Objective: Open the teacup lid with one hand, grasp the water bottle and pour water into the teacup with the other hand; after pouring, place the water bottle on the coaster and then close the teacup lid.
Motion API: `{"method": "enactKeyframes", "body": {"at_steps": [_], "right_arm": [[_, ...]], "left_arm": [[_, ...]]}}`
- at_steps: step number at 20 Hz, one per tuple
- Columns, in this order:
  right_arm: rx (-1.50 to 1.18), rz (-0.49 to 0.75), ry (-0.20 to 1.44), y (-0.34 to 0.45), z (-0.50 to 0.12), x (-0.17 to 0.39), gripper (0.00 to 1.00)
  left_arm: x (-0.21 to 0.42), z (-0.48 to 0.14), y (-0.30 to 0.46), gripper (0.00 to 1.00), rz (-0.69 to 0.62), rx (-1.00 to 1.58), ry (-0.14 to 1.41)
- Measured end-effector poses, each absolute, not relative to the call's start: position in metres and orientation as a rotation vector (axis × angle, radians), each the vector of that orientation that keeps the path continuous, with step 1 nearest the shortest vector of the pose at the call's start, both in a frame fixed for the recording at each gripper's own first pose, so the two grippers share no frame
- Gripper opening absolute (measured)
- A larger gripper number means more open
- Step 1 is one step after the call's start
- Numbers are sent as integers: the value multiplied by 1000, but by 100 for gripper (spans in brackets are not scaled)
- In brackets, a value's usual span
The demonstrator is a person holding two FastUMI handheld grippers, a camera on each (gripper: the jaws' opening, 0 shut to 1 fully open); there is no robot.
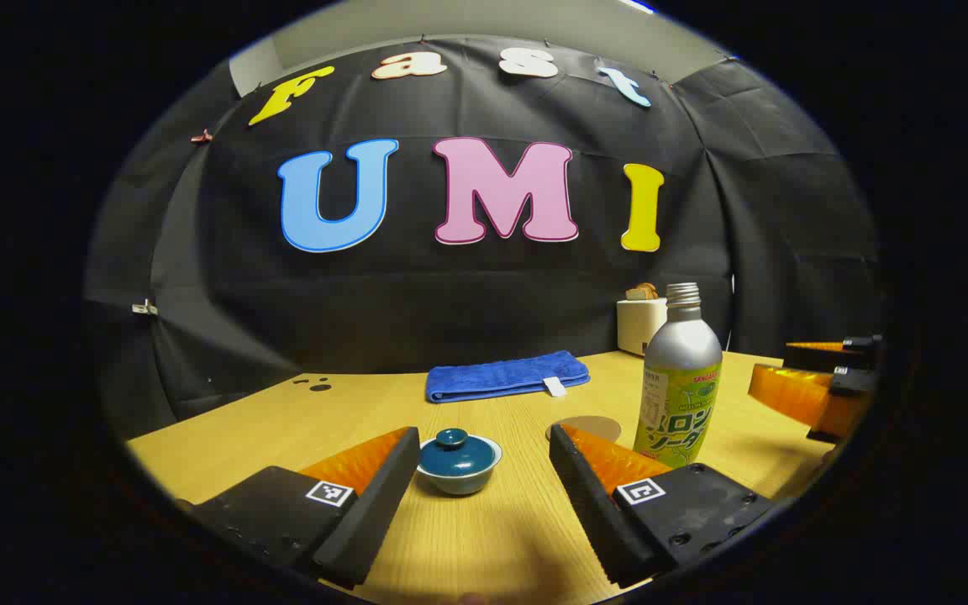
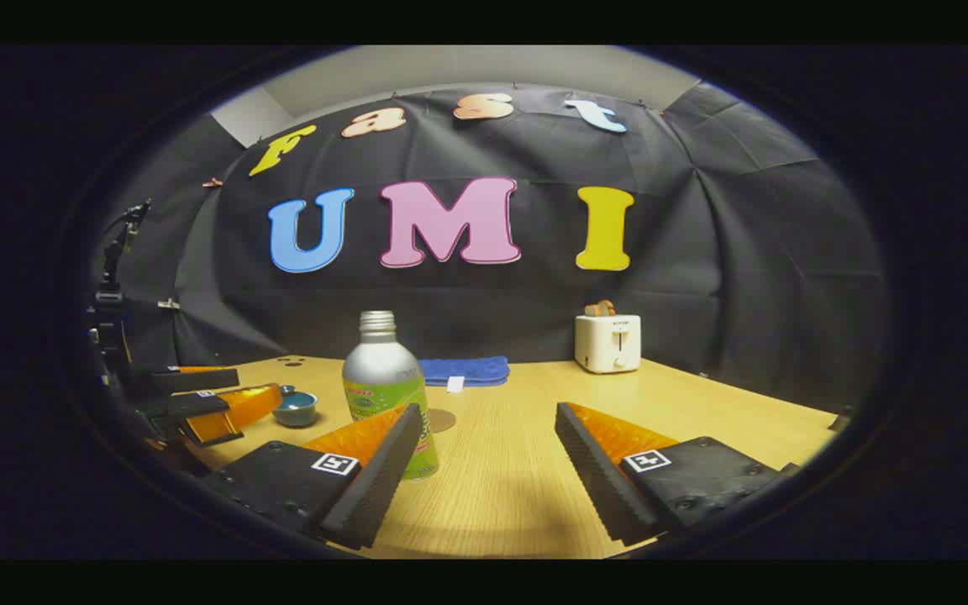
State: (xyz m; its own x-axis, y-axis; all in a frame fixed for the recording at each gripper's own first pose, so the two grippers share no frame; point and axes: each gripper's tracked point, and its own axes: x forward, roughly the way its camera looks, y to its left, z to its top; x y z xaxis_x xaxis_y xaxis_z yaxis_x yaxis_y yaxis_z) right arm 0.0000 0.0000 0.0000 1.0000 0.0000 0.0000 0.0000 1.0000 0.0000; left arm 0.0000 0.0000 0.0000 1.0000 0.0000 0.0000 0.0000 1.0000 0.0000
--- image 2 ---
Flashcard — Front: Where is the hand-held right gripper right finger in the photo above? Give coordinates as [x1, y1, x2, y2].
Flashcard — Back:
[555, 402, 800, 545]

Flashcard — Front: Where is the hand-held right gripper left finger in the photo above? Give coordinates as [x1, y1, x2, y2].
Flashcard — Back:
[198, 403, 424, 551]

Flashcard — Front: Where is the teal teacup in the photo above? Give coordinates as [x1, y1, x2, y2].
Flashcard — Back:
[272, 402, 318, 428]

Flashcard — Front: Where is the silver green water bottle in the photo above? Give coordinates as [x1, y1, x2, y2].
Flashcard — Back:
[342, 310, 440, 481]

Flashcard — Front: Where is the white toaster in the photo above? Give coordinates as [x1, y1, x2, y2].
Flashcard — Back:
[574, 313, 642, 375]

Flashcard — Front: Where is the blue folded towel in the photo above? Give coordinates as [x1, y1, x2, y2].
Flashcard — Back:
[417, 355, 511, 388]

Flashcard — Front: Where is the black backdrop cloth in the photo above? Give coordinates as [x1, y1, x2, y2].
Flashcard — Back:
[89, 82, 888, 414]

